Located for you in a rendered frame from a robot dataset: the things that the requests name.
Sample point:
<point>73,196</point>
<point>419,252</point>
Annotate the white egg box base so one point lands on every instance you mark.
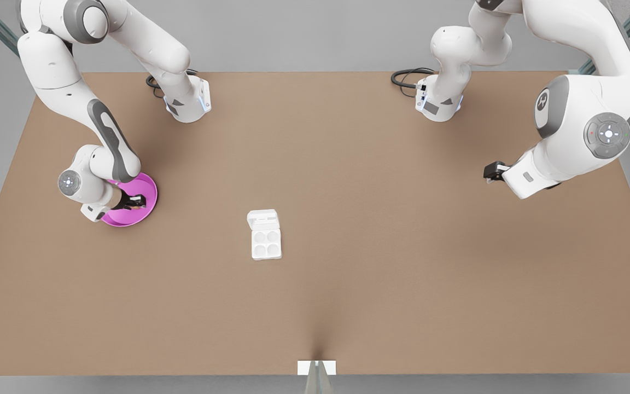
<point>266,244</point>

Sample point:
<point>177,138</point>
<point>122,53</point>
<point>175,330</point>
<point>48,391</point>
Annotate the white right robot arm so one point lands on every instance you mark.
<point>52,60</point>

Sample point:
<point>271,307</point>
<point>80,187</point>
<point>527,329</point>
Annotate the pink round plate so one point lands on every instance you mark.
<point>148,191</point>

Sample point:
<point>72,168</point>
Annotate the white egg box lid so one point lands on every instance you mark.
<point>263,219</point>

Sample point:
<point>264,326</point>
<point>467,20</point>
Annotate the white post foot plate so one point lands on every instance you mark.
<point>303,368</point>

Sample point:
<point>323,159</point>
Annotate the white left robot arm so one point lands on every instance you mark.
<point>583,109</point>

